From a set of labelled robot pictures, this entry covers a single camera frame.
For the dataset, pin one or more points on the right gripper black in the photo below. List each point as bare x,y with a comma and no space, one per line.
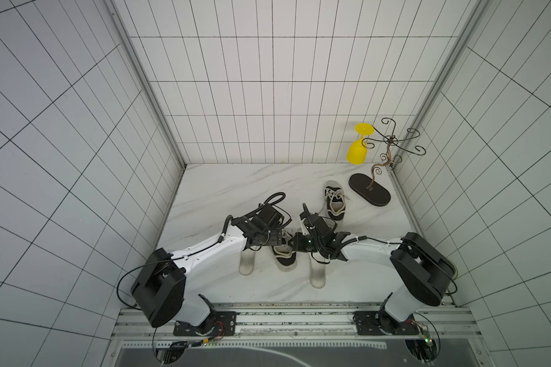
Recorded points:
310,238

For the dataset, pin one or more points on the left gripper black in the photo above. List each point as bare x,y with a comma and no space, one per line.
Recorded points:
275,237

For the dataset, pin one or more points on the black white sneaker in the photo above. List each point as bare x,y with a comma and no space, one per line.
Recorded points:
334,201
285,256

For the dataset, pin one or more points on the white insole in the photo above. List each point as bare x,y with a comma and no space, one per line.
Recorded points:
247,262
317,274

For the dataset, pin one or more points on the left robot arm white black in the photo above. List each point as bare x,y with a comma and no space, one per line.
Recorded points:
164,287

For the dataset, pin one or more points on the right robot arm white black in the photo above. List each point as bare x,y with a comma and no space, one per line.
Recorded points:
426,274

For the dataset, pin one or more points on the yellow plastic wine glass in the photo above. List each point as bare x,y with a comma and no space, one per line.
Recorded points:
358,150

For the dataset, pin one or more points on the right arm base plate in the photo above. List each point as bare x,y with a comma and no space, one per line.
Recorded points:
385,323

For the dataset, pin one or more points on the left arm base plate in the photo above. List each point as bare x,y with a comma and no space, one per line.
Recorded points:
218,323

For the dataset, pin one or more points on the aluminium rail frame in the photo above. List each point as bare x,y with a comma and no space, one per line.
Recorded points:
301,335

